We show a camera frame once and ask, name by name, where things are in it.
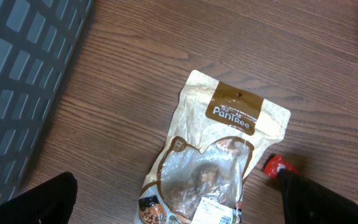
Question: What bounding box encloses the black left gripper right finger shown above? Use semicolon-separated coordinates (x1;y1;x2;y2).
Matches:
277;169;358;224

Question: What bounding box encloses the red snack packet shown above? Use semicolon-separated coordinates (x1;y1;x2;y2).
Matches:
263;155;297;179

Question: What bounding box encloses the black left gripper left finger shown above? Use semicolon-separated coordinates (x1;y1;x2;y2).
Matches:
0;172;78;224

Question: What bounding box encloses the grey plastic mesh basket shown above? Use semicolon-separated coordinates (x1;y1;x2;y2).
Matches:
0;0;95;204

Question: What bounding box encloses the white brown snack bag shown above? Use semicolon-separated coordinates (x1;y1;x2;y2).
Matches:
134;70;291;224

